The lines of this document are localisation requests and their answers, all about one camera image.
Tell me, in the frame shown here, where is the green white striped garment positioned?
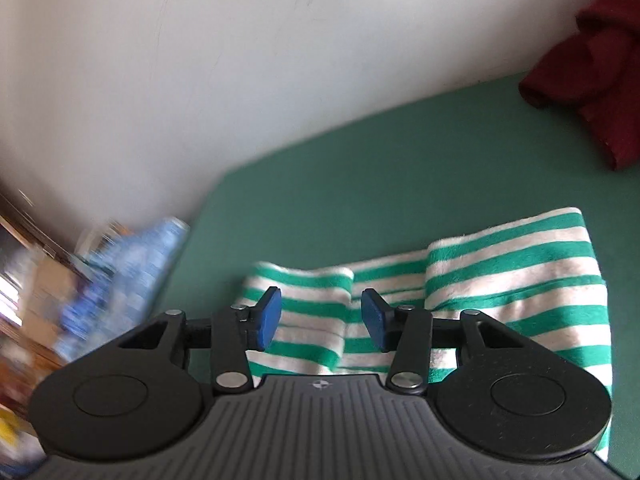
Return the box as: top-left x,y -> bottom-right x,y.
240,208 -> 613,460

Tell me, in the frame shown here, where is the dark red garment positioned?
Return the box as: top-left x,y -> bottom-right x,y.
518,0 -> 639,170

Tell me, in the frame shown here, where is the blue white patterned towel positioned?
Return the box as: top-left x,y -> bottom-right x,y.
53,217 -> 189,363

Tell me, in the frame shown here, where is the green bed sheet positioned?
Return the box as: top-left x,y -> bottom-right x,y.
155,79 -> 639,478

